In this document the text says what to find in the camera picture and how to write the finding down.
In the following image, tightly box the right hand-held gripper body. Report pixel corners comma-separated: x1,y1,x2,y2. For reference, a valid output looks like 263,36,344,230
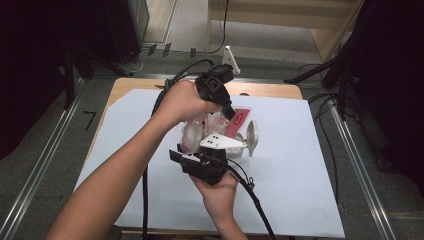
179,133,248,186

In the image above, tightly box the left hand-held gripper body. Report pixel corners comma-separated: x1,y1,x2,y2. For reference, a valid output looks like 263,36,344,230
194,45,241,108

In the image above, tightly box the white and pink refill bag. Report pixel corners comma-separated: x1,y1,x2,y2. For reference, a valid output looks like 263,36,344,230
181,106,252,155

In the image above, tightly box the glass jar with grey lid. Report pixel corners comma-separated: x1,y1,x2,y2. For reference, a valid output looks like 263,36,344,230
224,119,260,160

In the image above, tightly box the person's right hand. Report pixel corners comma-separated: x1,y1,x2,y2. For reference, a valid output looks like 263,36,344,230
189,171,239,219

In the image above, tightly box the person's left hand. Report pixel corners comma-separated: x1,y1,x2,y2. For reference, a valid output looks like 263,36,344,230
151,79,223,126

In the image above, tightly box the wooden table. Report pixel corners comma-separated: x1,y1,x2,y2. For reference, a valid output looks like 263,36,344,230
73,77,346,240

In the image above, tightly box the light wooden furniture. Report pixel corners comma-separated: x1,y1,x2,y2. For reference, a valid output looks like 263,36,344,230
207,0,365,63

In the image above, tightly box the black cabinet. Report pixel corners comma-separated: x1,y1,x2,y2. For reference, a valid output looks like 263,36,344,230
99,0,150,65

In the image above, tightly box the black metal stand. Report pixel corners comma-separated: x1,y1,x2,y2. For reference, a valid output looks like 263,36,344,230
284,49,361,121
63,46,129,110

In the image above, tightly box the black curtain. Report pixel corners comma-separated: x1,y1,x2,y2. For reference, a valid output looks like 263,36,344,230
0,0,111,161
346,0,424,198

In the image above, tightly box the right hand-held gripper black cable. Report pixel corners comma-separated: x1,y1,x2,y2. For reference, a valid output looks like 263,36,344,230
226,159,278,240

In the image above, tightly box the hand-held gripper black cable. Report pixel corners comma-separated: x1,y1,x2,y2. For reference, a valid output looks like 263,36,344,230
226,159,278,240
142,59,215,240

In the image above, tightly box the left hand-held gripper black cable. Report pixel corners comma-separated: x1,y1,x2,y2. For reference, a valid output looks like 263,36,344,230
142,59,215,240

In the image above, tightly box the black hanging cable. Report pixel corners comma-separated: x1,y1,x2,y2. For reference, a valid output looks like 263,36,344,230
206,0,231,55

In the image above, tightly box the white floor cable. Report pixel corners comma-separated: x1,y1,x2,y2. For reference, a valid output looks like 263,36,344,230
116,49,145,75

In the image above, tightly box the black floor cable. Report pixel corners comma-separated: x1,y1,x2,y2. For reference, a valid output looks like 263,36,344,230
297,63,359,204

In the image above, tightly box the metal floor rail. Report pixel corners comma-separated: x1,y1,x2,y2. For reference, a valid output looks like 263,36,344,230
0,94,84,240
328,99,398,240

